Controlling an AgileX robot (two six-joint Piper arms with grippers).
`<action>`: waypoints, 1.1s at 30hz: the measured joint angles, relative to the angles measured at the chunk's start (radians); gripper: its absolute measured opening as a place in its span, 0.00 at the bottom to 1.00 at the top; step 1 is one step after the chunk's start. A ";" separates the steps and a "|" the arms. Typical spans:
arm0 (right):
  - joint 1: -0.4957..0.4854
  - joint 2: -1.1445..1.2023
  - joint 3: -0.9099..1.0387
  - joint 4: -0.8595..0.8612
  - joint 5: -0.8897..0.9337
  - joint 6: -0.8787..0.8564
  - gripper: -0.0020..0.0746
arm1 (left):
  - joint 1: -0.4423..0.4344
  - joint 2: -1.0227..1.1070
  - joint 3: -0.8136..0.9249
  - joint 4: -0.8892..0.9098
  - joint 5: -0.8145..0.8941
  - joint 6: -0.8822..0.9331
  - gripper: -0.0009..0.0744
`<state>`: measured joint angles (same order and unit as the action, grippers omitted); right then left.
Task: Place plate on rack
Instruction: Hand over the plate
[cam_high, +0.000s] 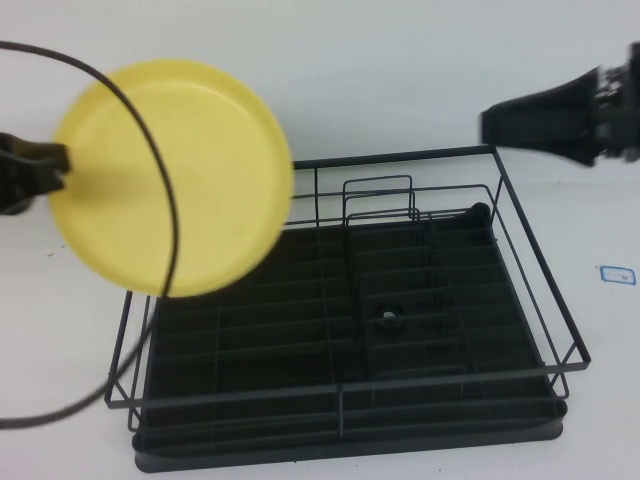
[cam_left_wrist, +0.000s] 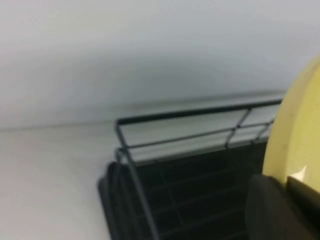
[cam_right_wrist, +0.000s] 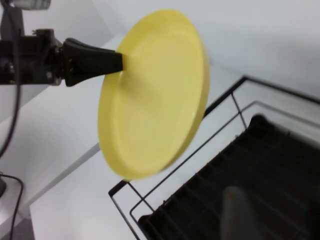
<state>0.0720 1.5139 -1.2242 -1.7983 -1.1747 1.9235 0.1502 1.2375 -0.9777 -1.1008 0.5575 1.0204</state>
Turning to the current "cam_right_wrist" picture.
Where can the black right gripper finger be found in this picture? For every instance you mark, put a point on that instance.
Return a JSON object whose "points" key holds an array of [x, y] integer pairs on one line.
{"points": [[237, 217]]}

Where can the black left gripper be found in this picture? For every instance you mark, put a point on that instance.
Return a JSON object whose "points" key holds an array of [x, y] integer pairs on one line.
{"points": [[37, 62]]}

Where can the yellow round plate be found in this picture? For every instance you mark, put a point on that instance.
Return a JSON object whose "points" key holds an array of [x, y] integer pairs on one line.
{"points": [[155, 100]]}

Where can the gray left robot arm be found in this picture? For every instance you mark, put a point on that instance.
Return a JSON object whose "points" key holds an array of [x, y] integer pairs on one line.
{"points": [[5, 22]]}

